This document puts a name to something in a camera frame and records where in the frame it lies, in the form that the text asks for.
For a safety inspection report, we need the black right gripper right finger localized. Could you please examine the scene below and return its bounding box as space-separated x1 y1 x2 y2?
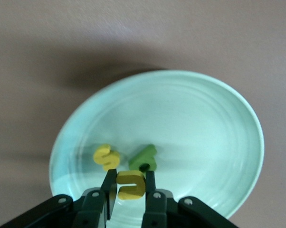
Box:
142 170 239 228

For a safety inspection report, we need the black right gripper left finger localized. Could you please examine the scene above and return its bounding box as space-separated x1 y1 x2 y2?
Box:
0 168 118 228

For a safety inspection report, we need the yellow foam letter u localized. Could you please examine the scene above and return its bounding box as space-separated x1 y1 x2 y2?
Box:
116 171 146 200

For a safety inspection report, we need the yellow foam letter s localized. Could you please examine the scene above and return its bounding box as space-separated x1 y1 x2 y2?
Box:
93 143 121 171

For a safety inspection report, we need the green foam letter g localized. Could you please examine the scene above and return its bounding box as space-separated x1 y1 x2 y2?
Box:
128 144 157 172

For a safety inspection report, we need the light green plate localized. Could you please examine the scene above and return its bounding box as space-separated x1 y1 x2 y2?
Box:
49 69 265 219

